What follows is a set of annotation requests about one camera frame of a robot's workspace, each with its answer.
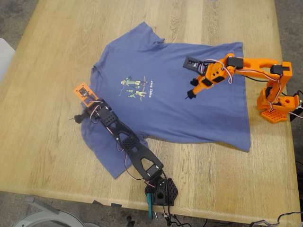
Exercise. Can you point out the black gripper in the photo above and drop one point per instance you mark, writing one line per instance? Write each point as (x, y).
(88, 113)

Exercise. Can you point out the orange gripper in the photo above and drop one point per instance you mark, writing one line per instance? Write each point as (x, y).
(200, 85)

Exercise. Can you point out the blue printed T-shirt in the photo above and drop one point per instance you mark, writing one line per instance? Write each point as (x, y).
(170, 113)

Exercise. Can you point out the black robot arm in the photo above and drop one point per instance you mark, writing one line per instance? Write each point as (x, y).
(136, 151)

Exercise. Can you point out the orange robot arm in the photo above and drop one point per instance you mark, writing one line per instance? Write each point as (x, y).
(255, 65)

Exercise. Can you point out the black table clamp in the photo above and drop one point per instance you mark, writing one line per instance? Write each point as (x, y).
(296, 116)

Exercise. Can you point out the teal table clamp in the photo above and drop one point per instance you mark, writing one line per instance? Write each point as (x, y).
(149, 208)

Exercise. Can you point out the silver metal plug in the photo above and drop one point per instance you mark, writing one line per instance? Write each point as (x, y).
(156, 215)

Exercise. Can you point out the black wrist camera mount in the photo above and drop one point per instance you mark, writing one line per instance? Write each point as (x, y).
(189, 62)

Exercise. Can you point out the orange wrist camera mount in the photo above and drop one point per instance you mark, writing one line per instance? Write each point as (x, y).
(82, 92)

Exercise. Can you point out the grey round chair frame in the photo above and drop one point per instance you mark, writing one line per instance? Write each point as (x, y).
(41, 205)

